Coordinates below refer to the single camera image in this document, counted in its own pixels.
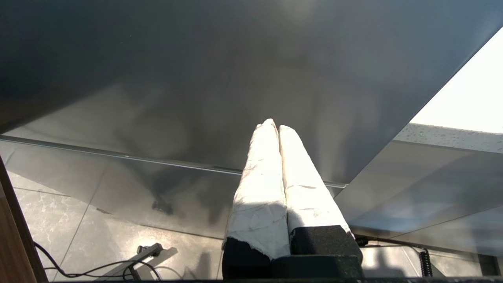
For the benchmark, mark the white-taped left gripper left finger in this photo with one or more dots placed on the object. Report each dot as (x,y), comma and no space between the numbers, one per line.
(257,188)

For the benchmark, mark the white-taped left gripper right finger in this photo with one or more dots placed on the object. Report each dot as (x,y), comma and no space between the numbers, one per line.
(306,188)

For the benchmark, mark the grey under-counter cabinet front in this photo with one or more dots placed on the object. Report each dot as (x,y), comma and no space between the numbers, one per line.
(412,188)

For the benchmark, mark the grey metal stand foot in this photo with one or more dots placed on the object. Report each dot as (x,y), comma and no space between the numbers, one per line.
(151,249)

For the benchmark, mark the steel lower appliance panel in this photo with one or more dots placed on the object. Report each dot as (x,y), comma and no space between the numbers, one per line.
(118,188)

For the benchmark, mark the stainless steel appliance door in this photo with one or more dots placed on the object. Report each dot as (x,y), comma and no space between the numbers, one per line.
(196,59)

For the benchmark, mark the brown wooden panel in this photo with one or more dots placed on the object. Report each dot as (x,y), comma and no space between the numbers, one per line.
(11,243)

